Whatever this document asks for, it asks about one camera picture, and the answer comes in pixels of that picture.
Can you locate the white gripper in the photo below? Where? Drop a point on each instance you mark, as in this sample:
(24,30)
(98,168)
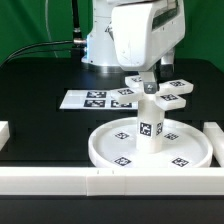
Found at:
(145,33)

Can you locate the white front fence bar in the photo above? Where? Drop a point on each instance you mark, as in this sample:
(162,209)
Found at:
(103,181)

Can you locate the black upright cable connector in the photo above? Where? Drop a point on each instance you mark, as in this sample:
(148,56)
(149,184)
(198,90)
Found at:
(77,34)

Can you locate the white right fence block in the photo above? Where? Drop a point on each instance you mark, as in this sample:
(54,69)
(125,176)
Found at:
(216,136)

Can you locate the white cross-shaped table base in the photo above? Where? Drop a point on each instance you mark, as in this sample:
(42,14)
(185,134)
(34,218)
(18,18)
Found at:
(168,97)

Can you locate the white round table top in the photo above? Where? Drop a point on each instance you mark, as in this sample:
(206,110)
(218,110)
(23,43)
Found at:
(113,145)

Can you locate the white fence block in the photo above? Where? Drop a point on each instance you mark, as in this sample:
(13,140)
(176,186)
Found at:
(4,133)
(216,136)

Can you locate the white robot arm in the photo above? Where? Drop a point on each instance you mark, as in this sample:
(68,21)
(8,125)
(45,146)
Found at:
(100,54)

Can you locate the white marker sheet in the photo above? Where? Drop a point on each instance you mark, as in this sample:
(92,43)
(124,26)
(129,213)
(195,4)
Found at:
(93,99)

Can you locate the white left fence block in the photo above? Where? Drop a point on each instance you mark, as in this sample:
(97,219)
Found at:
(4,133)

